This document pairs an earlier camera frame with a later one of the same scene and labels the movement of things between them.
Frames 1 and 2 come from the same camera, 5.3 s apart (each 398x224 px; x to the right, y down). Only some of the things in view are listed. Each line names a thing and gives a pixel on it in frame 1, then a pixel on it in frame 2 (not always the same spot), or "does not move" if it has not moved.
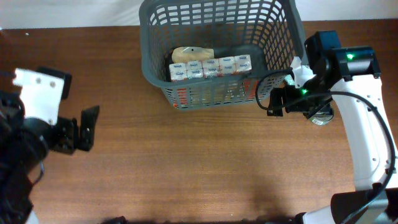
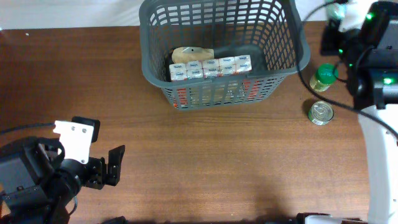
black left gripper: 68,135 → 98,176
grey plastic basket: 270,32 does not move
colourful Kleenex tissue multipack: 210,68 does not move
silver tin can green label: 321,116 does not move
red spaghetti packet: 240,91 does not move
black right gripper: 290,104 → 331,36
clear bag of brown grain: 183,54 does not move
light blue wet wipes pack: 290,79 → 335,11
